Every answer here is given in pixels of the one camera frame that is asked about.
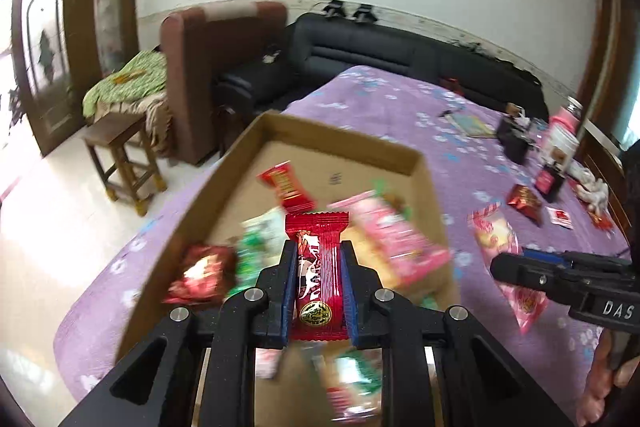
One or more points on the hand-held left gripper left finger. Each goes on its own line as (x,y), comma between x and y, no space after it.
(287,292)

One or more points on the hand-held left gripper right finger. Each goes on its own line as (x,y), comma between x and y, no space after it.
(350,292)

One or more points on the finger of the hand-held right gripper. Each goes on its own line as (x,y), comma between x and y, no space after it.
(545,256)
(520,272)

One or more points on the red packet with gold emblem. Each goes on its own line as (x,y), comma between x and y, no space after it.
(317,267)

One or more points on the pink clear snack packet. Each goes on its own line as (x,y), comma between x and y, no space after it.
(495,237)

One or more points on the small rice cracker packet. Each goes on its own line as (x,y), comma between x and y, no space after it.
(260,237)

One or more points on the dark red foil packet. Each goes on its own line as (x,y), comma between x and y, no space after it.
(525,202)
(202,277)

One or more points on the large rice cracker packet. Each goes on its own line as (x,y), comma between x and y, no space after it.
(352,382)

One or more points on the red packet with black label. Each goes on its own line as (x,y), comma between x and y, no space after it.
(285,187)

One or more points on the cardboard box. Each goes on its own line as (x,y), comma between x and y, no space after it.
(310,157)

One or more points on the person's right hand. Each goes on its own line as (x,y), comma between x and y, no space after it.
(597,387)

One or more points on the small white red packet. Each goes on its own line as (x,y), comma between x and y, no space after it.
(560,217)

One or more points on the black container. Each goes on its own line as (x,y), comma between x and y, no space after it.
(559,187)
(515,144)

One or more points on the white gloves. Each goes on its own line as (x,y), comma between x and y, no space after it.
(592,192)

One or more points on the wooden cabinet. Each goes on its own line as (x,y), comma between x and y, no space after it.
(600,157)

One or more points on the white cylindrical container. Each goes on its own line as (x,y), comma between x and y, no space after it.
(565,142)

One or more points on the pink thermos flask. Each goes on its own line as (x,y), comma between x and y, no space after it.
(567,119)

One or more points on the green notebook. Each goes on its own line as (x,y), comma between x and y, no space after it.
(472,125)

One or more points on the dark bottle wooden stopper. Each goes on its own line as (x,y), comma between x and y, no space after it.
(512,109)

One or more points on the black pen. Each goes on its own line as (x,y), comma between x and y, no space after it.
(445,113)

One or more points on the beige fringed blanket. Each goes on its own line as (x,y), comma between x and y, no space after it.
(157,117)

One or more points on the wooden stool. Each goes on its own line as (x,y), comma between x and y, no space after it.
(120,132)

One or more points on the brown armchair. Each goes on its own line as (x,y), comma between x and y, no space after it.
(210,72)

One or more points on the black leather sofa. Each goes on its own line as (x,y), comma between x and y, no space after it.
(380,52)

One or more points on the black device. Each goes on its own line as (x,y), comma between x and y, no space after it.
(365,14)
(335,9)

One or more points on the wooden glass door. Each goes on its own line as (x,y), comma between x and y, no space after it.
(75,57)

